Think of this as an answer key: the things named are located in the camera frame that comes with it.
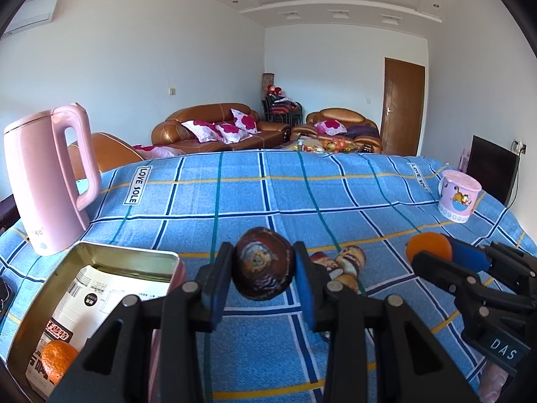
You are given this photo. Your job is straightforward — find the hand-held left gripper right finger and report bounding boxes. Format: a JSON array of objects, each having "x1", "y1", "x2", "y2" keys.
[{"x1": 292, "y1": 241, "x2": 479, "y2": 403}]

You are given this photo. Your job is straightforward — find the black television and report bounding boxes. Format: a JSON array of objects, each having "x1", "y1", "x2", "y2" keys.
[{"x1": 467, "y1": 135, "x2": 517, "y2": 206}]

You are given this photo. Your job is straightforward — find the printed paper sheet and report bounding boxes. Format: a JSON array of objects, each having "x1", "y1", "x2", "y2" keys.
[{"x1": 25, "y1": 264, "x2": 173, "y2": 399}]

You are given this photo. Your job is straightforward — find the brown wooden door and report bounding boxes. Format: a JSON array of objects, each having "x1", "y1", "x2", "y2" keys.
[{"x1": 380, "y1": 56, "x2": 426, "y2": 157}]

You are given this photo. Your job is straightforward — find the dark wrinkled fruit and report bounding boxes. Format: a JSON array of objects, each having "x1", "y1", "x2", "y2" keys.
[{"x1": 233, "y1": 227, "x2": 295, "y2": 301}]

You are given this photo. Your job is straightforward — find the pink cartoon cup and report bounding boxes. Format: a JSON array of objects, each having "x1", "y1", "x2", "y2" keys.
[{"x1": 437, "y1": 170, "x2": 482, "y2": 223}]

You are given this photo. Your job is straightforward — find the white red floral pillow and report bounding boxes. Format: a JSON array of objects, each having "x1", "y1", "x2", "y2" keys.
[
  {"x1": 181, "y1": 120, "x2": 223, "y2": 143},
  {"x1": 231, "y1": 108, "x2": 258, "y2": 134},
  {"x1": 314, "y1": 120, "x2": 347, "y2": 135},
  {"x1": 214, "y1": 123, "x2": 251, "y2": 144}
]

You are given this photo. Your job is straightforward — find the pink metal tin box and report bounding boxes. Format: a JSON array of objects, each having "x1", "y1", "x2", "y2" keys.
[{"x1": 6, "y1": 241, "x2": 187, "y2": 401}]

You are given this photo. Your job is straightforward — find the maroon cushioned stool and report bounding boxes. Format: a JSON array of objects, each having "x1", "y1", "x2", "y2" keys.
[{"x1": 0, "y1": 195, "x2": 19, "y2": 229}]

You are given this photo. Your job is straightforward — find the brown leather armchair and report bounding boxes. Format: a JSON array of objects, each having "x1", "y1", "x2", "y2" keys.
[{"x1": 292, "y1": 108, "x2": 383, "y2": 154}]

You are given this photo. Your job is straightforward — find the white air conditioner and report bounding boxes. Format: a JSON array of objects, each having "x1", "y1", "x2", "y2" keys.
[{"x1": 0, "y1": 0, "x2": 59, "y2": 36}]

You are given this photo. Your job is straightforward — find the cluttered coffee table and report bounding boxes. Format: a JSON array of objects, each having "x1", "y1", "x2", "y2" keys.
[{"x1": 275, "y1": 134, "x2": 372, "y2": 154}]

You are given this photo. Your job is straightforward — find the purple cloth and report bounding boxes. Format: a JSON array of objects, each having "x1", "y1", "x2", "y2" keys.
[{"x1": 344, "y1": 125, "x2": 378, "y2": 138}]

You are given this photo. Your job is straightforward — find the pink electric kettle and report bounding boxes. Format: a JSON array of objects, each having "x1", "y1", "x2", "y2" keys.
[{"x1": 3, "y1": 103, "x2": 101, "y2": 257}]

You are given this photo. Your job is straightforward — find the orange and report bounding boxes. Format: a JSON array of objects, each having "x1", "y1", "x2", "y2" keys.
[
  {"x1": 405, "y1": 232, "x2": 454, "y2": 263},
  {"x1": 41, "y1": 340, "x2": 80, "y2": 385}
]

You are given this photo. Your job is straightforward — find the orange leather armchair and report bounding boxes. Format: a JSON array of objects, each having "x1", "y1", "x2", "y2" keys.
[{"x1": 67, "y1": 132, "x2": 147, "y2": 183}]

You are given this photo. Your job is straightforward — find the brown leather sofa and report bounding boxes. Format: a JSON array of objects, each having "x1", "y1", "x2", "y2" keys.
[{"x1": 151, "y1": 102, "x2": 291, "y2": 152}]

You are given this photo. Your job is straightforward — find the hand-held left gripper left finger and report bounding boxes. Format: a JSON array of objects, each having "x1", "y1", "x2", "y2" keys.
[{"x1": 48, "y1": 241, "x2": 236, "y2": 403}]

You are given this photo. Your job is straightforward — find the blue plaid tablecloth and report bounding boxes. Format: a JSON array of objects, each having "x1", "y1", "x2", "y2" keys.
[{"x1": 0, "y1": 149, "x2": 537, "y2": 403}]

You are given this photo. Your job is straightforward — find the stacked black chairs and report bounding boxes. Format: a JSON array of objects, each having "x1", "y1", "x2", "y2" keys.
[{"x1": 262, "y1": 93, "x2": 303, "y2": 126}]

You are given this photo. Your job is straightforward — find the small tan fruit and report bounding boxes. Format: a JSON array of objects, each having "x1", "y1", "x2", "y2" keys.
[{"x1": 329, "y1": 274, "x2": 359, "y2": 295}]

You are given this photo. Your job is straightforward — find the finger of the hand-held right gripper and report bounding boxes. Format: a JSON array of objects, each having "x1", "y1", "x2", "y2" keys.
[
  {"x1": 411, "y1": 250, "x2": 488, "y2": 304},
  {"x1": 445, "y1": 235, "x2": 537, "y2": 299}
]

